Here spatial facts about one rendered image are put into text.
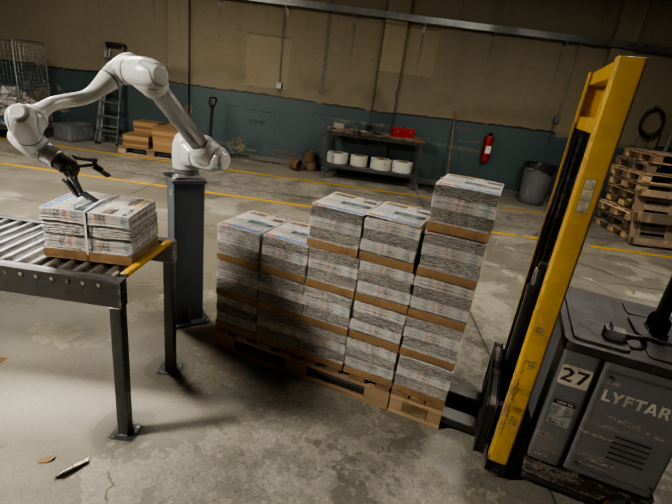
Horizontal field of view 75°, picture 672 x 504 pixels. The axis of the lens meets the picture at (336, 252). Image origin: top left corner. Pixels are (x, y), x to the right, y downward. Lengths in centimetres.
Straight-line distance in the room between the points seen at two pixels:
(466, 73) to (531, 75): 118
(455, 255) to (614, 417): 93
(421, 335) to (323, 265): 62
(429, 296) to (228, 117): 760
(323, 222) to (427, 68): 693
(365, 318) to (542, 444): 100
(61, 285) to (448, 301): 170
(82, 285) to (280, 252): 97
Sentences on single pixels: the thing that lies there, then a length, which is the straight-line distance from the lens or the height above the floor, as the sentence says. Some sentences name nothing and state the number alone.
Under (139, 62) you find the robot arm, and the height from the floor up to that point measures 163.
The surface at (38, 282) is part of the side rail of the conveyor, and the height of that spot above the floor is 75.
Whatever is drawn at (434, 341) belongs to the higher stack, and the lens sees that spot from 230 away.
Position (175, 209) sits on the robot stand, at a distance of 285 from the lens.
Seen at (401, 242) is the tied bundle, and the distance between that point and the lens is 214.
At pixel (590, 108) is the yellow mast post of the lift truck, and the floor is 169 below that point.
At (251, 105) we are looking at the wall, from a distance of 918.
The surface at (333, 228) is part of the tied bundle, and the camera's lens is 224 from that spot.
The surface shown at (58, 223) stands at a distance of 217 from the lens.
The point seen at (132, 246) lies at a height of 90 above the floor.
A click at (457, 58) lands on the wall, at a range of 904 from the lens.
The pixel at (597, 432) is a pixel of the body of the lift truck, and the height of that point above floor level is 41.
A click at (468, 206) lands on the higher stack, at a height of 121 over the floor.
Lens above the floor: 164
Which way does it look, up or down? 21 degrees down
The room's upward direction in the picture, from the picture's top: 8 degrees clockwise
